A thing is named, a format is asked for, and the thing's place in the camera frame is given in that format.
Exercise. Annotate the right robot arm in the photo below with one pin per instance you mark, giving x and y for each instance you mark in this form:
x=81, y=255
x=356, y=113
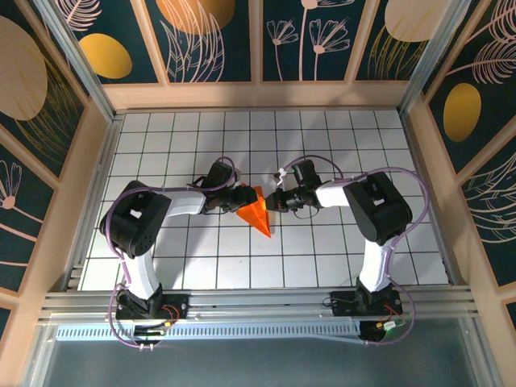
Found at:
x=334, y=193

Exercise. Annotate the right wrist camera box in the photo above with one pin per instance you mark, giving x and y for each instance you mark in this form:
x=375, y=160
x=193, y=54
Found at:
x=305, y=171

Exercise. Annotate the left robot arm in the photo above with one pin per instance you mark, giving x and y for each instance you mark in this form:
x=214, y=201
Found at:
x=185, y=203

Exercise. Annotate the wall panel oval and feathers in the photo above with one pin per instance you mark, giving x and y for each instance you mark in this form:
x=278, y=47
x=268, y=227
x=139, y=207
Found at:
x=463, y=113

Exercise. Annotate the orange paper sheet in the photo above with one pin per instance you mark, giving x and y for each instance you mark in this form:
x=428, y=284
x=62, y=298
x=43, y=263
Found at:
x=258, y=219

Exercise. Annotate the wall panel large cream disc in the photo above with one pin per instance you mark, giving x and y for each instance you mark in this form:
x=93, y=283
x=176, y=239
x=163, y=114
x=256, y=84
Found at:
x=24, y=68

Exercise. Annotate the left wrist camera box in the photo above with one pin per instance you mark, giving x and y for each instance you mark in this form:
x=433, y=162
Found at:
x=221, y=176

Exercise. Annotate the wall panel single pink flower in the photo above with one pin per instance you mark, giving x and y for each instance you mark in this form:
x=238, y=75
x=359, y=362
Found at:
x=20, y=225

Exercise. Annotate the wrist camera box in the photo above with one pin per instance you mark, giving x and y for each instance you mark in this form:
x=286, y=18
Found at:
x=305, y=171
x=221, y=176

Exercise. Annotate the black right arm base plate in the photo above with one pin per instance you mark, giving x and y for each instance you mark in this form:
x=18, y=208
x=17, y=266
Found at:
x=346, y=310

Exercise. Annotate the wall panel cream disc lines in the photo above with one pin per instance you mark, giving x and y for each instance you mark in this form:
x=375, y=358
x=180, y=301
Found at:
x=403, y=48

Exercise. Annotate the aluminium side rail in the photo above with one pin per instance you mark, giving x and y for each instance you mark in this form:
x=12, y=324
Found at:
x=419, y=161
x=98, y=181

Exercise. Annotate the wall panel pink flowers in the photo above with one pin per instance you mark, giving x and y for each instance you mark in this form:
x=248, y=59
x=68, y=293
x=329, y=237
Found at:
x=314, y=60

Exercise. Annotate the wall panel orange disc leaves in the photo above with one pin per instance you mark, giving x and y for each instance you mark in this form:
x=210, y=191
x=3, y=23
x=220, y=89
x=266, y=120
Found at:
x=193, y=60

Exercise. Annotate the wall panel pink leaf outlines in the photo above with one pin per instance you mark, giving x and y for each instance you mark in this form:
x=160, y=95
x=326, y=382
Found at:
x=496, y=217

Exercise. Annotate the aluminium frame beam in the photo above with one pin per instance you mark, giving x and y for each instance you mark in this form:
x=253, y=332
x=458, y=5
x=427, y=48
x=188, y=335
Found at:
x=262, y=302

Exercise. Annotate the aluminium frame post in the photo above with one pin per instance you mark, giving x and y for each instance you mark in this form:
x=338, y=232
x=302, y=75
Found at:
x=40, y=354
x=479, y=354
x=427, y=60
x=80, y=72

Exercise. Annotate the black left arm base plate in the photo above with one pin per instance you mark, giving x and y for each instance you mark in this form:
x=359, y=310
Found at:
x=179, y=302

